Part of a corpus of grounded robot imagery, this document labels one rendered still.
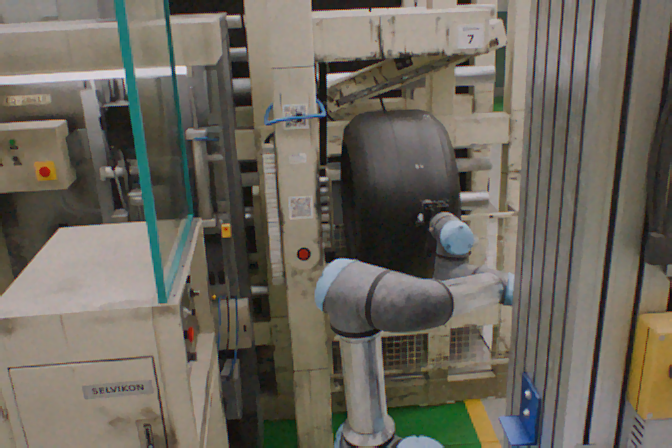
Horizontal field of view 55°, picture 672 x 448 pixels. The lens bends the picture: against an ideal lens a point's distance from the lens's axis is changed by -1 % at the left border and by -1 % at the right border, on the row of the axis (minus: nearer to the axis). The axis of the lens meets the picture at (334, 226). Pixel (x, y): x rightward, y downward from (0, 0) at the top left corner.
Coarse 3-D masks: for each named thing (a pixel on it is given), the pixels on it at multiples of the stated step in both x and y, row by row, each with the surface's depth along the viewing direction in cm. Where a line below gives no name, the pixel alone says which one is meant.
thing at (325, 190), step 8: (320, 176) 258; (328, 176) 246; (320, 184) 246; (328, 184) 248; (320, 192) 246; (328, 192) 246; (320, 200) 248; (328, 200) 248; (328, 208) 249; (328, 216) 251; (328, 224) 251; (328, 232) 254
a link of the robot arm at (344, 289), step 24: (336, 264) 128; (360, 264) 127; (336, 288) 124; (360, 288) 121; (336, 312) 126; (360, 312) 122; (360, 336) 126; (360, 360) 130; (360, 384) 133; (384, 384) 137; (360, 408) 136; (384, 408) 139; (360, 432) 139; (384, 432) 139
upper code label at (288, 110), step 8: (288, 104) 194; (296, 104) 194; (304, 104) 194; (288, 112) 195; (296, 112) 195; (304, 112) 195; (304, 120) 196; (288, 128) 196; (296, 128) 196; (304, 128) 197
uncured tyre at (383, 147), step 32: (352, 128) 203; (384, 128) 196; (416, 128) 196; (352, 160) 196; (384, 160) 189; (416, 160) 189; (448, 160) 191; (352, 192) 242; (384, 192) 186; (416, 192) 187; (448, 192) 188; (352, 224) 240; (384, 224) 187; (352, 256) 226; (384, 256) 192; (416, 256) 193
